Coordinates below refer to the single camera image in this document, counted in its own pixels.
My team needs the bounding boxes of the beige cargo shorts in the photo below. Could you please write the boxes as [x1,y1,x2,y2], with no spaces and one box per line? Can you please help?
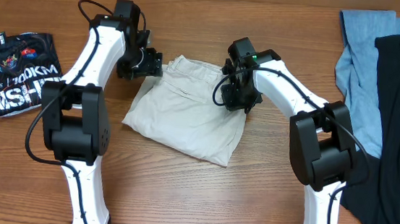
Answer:
[122,55,246,167]

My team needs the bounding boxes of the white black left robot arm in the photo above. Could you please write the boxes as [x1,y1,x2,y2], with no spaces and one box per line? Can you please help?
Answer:
[30,0,163,224]

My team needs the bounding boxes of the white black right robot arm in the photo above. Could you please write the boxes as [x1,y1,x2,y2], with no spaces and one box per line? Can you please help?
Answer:
[214,43,356,224]

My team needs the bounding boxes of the blue denim garment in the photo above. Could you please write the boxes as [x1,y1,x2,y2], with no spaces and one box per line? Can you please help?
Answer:
[335,9,400,158]

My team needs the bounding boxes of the folded black printed t-shirt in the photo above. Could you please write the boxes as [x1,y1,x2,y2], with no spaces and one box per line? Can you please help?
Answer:
[0,32,63,117]

